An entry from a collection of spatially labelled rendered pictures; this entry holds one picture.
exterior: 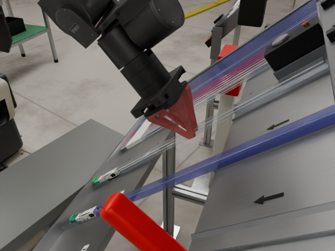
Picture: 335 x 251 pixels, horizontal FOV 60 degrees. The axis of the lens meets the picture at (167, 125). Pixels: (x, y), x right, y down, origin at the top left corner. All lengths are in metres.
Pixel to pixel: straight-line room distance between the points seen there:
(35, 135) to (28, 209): 1.35
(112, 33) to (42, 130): 1.81
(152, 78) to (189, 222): 1.14
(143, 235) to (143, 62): 0.30
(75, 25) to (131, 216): 0.30
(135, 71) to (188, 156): 1.42
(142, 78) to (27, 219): 0.53
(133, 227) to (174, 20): 0.28
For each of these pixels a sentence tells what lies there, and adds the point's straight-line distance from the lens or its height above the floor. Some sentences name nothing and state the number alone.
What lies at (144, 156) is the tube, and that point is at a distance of 0.54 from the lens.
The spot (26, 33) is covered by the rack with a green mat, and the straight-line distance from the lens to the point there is 3.02.
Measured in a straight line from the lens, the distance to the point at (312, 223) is 0.22.
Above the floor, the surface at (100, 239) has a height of 0.84.
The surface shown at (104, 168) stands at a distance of 0.70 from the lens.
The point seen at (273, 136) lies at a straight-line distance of 0.30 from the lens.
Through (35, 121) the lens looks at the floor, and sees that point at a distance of 2.32.
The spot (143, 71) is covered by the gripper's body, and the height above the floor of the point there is 1.03.
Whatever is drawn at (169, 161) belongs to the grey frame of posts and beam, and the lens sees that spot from 1.08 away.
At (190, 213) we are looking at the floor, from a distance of 1.52.
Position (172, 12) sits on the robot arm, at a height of 1.11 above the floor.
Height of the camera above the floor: 1.21
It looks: 36 degrees down
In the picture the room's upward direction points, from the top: straight up
